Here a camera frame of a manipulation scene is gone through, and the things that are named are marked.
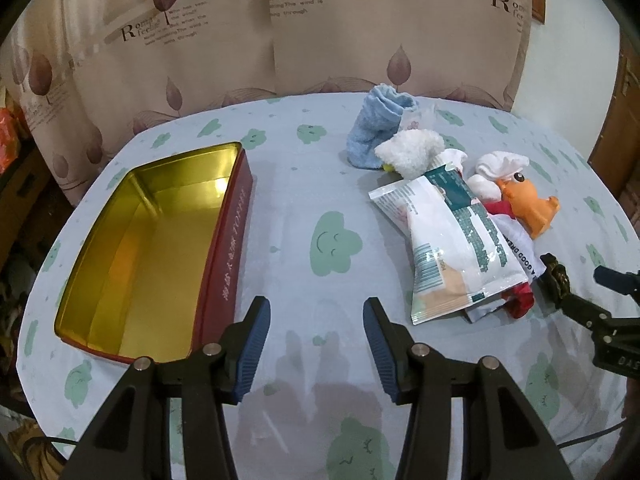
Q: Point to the red gold tin box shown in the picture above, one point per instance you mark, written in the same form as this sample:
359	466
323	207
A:
158	272

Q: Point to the brown wooden door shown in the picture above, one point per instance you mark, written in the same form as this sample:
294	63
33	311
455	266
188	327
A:
615	157

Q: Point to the blue cloud pattern tablecloth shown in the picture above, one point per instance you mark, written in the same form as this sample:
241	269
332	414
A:
317	409

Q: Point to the beige leaf print curtain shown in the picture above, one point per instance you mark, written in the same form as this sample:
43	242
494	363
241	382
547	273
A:
91	74

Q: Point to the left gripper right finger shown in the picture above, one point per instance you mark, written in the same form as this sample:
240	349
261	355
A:
399	366

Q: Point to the red plastic bag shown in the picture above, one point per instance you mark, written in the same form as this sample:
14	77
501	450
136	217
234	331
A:
9	140

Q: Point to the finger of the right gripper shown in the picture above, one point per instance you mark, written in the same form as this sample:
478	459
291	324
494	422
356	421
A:
626	284
554	282

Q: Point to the orange rubber dinosaur toy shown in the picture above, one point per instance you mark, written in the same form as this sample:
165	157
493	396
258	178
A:
534	212

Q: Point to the white green wipes packet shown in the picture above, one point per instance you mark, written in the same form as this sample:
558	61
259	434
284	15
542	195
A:
459	256

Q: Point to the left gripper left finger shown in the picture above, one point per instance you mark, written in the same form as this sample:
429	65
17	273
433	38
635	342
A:
243	343

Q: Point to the white fluffy sock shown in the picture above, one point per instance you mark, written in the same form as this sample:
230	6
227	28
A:
410	152

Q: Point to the light blue folded towel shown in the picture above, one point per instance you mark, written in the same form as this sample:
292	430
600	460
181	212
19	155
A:
377	122

